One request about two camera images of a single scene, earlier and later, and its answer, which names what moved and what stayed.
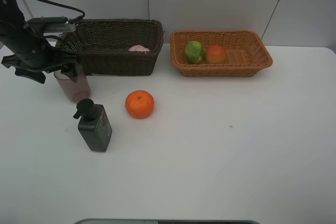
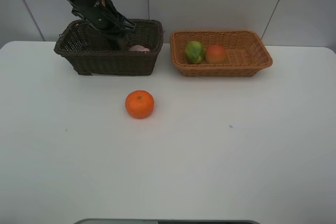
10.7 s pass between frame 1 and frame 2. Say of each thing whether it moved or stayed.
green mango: stayed
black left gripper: moved
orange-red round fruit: stayed
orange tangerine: stayed
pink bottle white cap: stayed
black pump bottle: moved
